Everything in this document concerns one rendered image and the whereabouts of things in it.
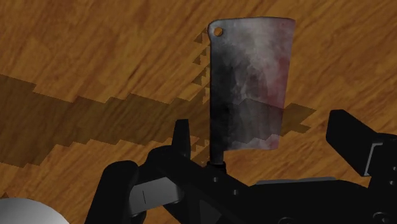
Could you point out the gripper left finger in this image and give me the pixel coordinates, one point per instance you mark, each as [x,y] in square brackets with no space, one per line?
[119,186]

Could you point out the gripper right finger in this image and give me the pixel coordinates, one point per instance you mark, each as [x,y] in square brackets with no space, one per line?
[350,136]

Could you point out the white round object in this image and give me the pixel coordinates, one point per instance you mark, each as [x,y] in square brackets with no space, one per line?
[28,214]

